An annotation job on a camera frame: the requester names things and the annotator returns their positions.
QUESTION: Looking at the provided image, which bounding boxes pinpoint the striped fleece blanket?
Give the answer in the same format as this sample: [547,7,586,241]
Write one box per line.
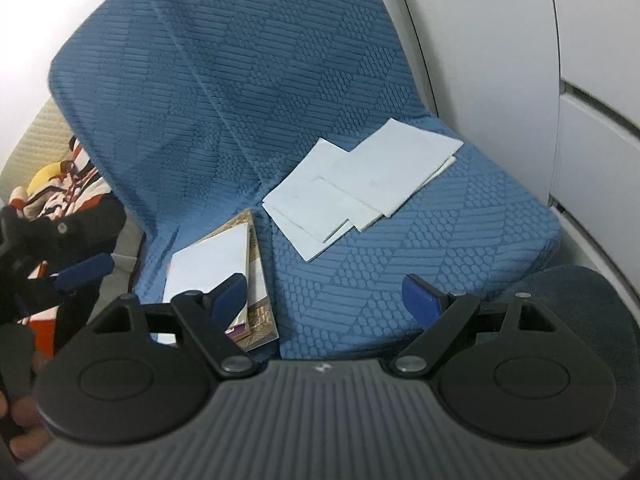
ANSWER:
[0,137,126,356]

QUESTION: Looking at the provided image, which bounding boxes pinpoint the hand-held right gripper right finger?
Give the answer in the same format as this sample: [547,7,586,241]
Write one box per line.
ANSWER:
[390,273,561,376]

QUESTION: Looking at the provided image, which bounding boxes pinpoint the blue textured seat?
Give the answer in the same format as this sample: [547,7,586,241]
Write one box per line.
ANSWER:
[47,0,273,356]
[142,0,561,361]

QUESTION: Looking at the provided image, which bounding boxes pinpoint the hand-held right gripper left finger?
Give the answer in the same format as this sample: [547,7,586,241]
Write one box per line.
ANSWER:
[92,272,258,377]

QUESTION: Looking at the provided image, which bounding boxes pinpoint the person's left hand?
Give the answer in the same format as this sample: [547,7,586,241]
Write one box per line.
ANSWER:
[0,350,51,456]

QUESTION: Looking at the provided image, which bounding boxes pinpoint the yellow plush toy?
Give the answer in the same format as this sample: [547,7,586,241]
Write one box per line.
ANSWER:
[27,160,76,193]

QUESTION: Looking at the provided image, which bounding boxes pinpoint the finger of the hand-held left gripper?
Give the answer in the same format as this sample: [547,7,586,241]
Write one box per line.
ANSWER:
[25,253,115,306]
[30,200,127,263]

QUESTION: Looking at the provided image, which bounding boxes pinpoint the person's right leg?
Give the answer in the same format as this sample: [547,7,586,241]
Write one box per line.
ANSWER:
[477,265,640,356]

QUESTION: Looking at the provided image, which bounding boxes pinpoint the white and orange book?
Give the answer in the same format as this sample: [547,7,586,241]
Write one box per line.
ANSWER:
[162,222,251,333]

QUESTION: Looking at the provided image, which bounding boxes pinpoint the brown map-print book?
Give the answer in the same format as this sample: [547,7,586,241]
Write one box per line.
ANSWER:
[220,208,280,353]

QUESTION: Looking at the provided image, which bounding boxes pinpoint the white wardrobe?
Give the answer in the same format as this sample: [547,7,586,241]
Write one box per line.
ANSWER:
[390,0,640,281]

